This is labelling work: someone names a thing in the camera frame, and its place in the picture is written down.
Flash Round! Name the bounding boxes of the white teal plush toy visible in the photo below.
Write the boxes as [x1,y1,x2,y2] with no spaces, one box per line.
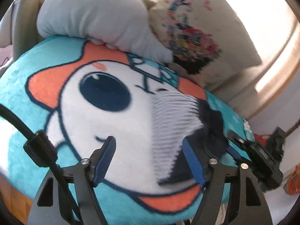
[243,119,254,141]

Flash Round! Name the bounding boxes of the light grey plush pillow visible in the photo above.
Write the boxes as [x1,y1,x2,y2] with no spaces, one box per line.
[37,0,173,63]

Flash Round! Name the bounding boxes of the beige floral print pillow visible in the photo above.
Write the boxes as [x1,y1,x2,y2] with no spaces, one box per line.
[149,0,261,85]

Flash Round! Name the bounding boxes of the navy striped children's pants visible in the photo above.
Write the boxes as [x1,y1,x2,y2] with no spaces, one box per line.
[151,90,228,185]

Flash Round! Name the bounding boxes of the red orange floor item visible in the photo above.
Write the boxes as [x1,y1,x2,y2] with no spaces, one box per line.
[253,133,271,146]

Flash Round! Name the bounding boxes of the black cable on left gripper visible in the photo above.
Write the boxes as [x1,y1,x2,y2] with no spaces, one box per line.
[0,103,83,225]

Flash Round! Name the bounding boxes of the turquoise cartoon fleece blanket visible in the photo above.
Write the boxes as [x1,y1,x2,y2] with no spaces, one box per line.
[1,37,246,224]

